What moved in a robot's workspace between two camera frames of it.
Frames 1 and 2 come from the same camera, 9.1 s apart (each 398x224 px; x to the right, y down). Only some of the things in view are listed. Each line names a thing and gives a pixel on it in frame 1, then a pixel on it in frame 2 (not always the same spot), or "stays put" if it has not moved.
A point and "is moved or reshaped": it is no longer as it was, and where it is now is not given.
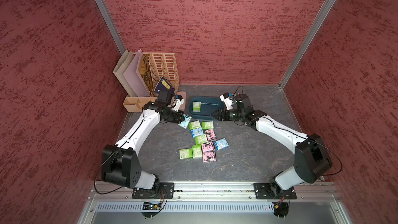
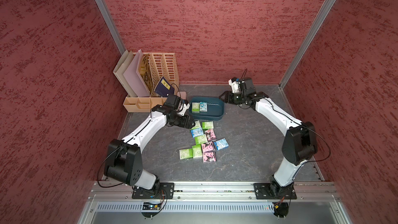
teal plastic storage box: (201, 107) stays put
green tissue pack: (205, 125) stays put
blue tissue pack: (185, 123) is moved or reshaped
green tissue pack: (194, 124) stays put
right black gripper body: (233, 114) to (237, 98)
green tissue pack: (196, 107) stays put
